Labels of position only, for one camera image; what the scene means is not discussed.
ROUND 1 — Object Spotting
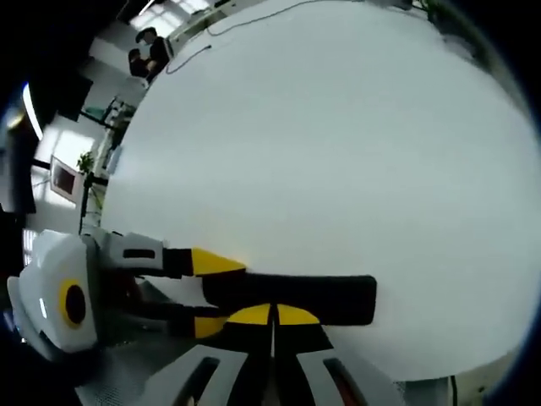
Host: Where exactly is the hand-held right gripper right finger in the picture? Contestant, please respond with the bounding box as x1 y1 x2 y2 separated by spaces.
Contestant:
273 303 406 406

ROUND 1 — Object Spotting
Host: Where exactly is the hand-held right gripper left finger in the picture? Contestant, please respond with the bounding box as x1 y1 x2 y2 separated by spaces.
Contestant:
141 303 274 406

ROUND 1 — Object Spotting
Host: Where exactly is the black remote control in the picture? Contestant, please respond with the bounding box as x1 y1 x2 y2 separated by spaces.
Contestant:
201 272 379 327

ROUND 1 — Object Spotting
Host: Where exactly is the black tripod stand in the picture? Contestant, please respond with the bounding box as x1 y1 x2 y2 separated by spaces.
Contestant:
78 170 107 236

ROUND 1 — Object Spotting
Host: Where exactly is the white computer monitor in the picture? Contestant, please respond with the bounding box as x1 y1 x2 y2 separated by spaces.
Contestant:
49 154 85 205

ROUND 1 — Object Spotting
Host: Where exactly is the small leafy plant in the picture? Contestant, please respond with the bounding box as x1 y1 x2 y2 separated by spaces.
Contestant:
75 151 106 211

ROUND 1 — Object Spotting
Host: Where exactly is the black wall television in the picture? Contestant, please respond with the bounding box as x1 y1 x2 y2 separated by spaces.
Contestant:
53 74 95 124

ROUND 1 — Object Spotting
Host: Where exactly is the black cable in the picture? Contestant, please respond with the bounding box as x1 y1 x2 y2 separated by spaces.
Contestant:
164 0 327 76

